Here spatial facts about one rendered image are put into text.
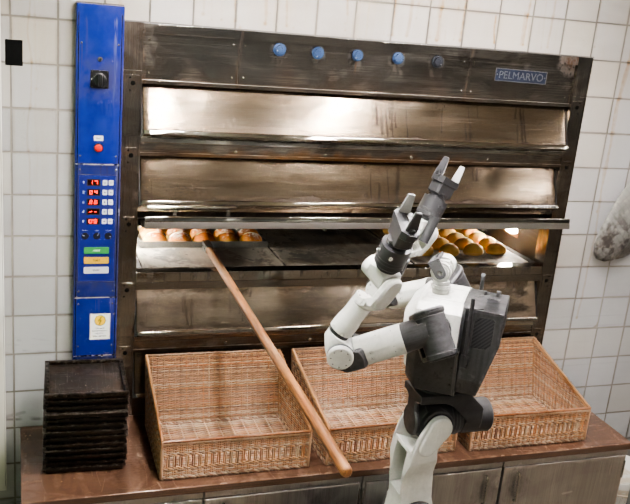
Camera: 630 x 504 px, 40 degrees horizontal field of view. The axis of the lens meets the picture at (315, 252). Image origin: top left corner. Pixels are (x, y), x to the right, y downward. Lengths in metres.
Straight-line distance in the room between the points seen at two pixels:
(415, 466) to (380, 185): 1.20
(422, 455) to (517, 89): 1.63
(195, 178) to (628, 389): 2.43
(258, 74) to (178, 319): 0.99
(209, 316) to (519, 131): 1.50
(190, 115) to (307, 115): 0.45
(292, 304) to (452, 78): 1.12
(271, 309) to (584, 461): 1.44
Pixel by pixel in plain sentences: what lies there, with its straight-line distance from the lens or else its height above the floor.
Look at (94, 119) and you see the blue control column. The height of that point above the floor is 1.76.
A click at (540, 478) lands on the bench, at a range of 3.71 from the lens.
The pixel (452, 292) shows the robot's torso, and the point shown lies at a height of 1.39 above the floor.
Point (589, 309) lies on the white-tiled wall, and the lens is 4.20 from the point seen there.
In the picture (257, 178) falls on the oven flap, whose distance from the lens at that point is 3.31.
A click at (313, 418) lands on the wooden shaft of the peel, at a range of 2.26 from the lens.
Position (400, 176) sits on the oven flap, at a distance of 3.52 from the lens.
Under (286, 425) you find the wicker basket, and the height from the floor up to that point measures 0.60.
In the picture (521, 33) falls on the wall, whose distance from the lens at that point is 3.66.
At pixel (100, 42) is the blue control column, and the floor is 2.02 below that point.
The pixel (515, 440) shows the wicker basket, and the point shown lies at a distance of 3.61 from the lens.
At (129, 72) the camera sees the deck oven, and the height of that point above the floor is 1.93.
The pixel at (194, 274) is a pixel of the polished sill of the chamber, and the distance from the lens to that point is 3.35.
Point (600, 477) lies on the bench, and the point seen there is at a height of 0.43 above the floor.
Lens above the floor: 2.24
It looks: 17 degrees down
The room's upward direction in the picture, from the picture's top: 5 degrees clockwise
